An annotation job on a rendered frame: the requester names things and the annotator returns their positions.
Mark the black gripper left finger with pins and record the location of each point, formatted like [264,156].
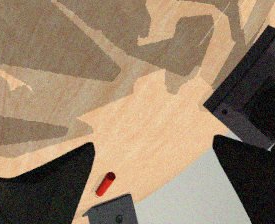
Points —
[49,194]

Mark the red peg with white band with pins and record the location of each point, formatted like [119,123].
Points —
[108,179]

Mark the dark grey sloped panel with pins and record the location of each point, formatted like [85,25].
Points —
[118,211]

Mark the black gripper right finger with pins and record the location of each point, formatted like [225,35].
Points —
[251,171]

